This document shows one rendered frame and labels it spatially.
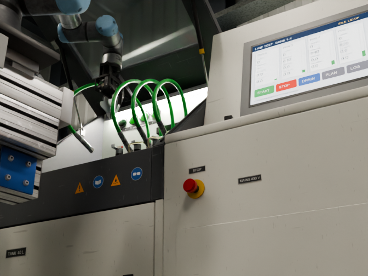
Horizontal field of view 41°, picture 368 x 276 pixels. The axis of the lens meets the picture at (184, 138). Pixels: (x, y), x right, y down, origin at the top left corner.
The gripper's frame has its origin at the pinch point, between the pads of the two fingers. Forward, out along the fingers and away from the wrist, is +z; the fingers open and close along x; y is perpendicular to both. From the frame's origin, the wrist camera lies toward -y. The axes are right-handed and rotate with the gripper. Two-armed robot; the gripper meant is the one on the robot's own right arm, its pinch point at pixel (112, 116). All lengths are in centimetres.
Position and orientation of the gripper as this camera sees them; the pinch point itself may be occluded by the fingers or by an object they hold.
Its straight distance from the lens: 182.7
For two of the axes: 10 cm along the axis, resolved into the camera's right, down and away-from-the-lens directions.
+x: 8.7, -2.1, -4.4
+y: -4.9, -3.5, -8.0
